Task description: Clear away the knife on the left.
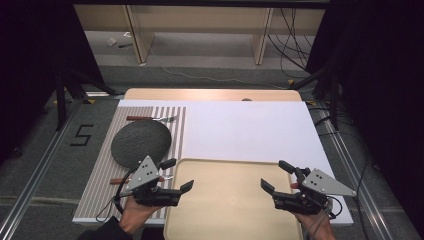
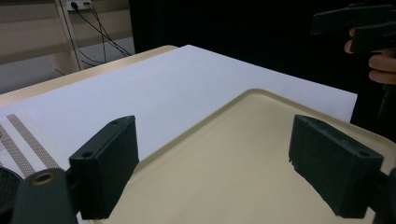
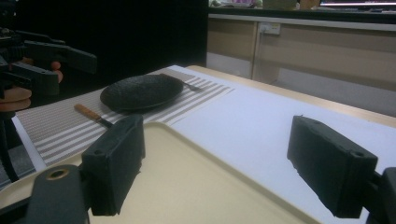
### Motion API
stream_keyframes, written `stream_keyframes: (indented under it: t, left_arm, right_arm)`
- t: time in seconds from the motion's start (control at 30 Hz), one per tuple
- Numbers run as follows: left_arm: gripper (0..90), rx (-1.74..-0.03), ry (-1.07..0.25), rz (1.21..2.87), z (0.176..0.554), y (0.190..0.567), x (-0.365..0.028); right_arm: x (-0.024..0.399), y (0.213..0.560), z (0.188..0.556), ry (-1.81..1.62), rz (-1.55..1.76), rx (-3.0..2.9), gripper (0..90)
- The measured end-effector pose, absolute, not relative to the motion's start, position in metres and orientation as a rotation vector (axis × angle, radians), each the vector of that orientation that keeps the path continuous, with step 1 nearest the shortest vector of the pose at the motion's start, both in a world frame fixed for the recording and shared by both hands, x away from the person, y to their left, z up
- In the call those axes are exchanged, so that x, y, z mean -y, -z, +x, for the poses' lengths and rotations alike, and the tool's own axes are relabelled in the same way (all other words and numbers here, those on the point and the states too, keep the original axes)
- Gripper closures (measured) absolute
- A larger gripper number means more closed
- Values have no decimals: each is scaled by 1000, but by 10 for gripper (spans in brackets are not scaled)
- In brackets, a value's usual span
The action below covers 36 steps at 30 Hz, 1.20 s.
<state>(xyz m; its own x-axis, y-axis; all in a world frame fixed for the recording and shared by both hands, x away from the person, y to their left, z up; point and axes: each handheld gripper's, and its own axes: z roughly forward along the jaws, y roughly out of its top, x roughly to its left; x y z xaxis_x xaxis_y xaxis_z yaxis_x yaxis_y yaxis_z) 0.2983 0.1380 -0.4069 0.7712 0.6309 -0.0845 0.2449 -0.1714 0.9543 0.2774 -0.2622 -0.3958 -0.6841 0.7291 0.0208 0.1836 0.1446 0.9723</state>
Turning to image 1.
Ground person's left hand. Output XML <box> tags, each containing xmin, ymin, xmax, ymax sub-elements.
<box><xmin>119</xmin><ymin>195</ymin><xmax>162</xmax><ymax>235</ymax></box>

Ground white floor cable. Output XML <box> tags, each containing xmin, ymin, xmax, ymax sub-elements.
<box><xmin>145</xmin><ymin>42</ymin><xmax>292</xmax><ymax>91</ymax></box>

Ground wooden table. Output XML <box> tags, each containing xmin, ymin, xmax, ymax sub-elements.
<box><xmin>123</xmin><ymin>87</ymin><xmax>303</xmax><ymax>102</ymax></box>

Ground bundle of black cables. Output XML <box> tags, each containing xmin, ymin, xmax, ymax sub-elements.
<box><xmin>267</xmin><ymin>7</ymin><xmax>322</xmax><ymax>80</ymax></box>

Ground black metal stand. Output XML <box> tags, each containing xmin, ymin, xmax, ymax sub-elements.
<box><xmin>53</xmin><ymin>64</ymin><xmax>125</xmax><ymax>132</ymax></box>
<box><xmin>289</xmin><ymin>62</ymin><xmax>342</xmax><ymax>132</ymax></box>

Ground wooden shelf unit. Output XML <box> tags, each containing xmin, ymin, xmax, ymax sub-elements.
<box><xmin>73</xmin><ymin>4</ymin><xmax>326</xmax><ymax>66</ymax></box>

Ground beige plastic tray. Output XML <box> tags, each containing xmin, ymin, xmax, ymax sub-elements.
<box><xmin>163</xmin><ymin>157</ymin><xmax>305</xmax><ymax>240</ymax></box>

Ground black floor cable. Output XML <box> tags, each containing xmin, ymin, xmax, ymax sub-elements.
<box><xmin>352</xmin><ymin>154</ymin><xmax>372</xmax><ymax>240</ymax></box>

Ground fork with wooden handle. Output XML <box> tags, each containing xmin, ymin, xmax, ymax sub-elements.
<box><xmin>126</xmin><ymin>115</ymin><xmax>178</xmax><ymax>123</ymax></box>

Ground black curtain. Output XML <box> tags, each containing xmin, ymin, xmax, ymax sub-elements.
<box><xmin>305</xmin><ymin>0</ymin><xmax>424</xmax><ymax>231</ymax></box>
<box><xmin>0</xmin><ymin>0</ymin><xmax>105</xmax><ymax>164</ymax></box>

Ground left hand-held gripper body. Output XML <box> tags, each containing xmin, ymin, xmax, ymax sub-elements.
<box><xmin>124</xmin><ymin>155</ymin><xmax>183</xmax><ymax>208</ymax></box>

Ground metal floor rail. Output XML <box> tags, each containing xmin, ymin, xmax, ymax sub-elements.
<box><xmin>318</xmin><ymin>108</ymin><xmax>396</xmax><ymax>240</ymax></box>
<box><xmin>0</xmin><ymin>99</ymin><xmax>85</xmax><ymax>240</ymax></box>

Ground person's right hand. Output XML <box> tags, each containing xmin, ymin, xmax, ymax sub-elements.
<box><xmin>294</xmin><ymin>210</ymin><xmax>335</xmax><ymax>233</ymax></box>

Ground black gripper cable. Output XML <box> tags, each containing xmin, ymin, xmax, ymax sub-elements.
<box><xmin>324</xmin><ymin>195</ymin><xmax>344</xmax><ymax>221</ymax></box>
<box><xmin>95</xmin><ymin>166</ymin><xmax>141</xmax><ymax>223</ymax></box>

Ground striped placemat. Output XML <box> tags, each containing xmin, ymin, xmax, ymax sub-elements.
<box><xmin>75</xmin><ymin>105</ymin><xmax>188</xmax><ymax>220</ymax></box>

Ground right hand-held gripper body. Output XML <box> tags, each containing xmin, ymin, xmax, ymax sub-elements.
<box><xmin>272</xmin><ymin>166</ymin><xmax>358</xmax><ymax>216</ymax></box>

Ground dark round plate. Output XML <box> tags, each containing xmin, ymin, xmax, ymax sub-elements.
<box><xmin>110</xmin><ymin>119</ymin><xmax>173</xmax><ymax>169</ymax></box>

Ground white board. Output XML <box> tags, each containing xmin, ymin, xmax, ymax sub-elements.
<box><xmin>72</xmin><ymin>99</ymin><xmax>355</xmax><ymax>228</ymax></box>

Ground knife with wooden handle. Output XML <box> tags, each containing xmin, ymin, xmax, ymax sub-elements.
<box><xmin>109</xmin><ymin>175</ymin><xmax>174</xmax><ymax>185</ymax></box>

